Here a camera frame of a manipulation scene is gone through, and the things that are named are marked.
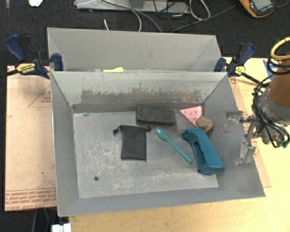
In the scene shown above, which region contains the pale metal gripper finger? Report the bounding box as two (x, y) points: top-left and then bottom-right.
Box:
(232, 139), (257, 166)
(223, 111), (244, 133)

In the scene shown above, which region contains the brown round stone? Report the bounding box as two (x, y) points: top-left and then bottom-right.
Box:
(195, 116), (214, 132)

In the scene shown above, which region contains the teal plastic stapler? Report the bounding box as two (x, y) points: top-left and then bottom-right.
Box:
(180, 128), (225, 176)

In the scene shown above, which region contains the pink dotted wedge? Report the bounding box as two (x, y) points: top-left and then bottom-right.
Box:
(179, 105), (203, 125)

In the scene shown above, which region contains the teal plastic spoon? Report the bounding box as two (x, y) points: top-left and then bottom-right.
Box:
(155, 127), (194, 164)

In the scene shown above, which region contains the dark grey flat block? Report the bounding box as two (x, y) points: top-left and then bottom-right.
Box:
(135, 106), (177, 127)

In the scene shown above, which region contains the yellow-green soft thing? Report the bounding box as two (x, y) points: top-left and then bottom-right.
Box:
(101, 67), (124, 73)

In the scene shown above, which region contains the grey metal bin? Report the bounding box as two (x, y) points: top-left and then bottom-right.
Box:
(47, 27), (266, 218)

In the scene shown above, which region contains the brown cardboard board, red print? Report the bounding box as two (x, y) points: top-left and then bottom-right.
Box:
(4, 65), (272, 212)

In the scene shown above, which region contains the black drawstring pouch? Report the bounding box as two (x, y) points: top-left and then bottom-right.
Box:
(113, 124), (152, 161)

